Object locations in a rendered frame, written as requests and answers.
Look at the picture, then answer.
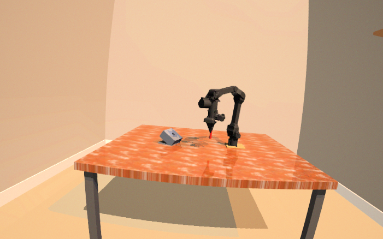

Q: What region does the grey square panel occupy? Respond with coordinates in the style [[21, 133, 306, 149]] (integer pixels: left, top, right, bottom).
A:
[[158, 128, 182, 146]]

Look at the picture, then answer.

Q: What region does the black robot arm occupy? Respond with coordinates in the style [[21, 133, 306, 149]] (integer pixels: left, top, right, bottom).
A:
[[198, 86, 246, 147]]

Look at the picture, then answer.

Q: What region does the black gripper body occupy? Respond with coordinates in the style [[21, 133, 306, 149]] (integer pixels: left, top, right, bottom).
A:
[[204, 108, 218, 123]]

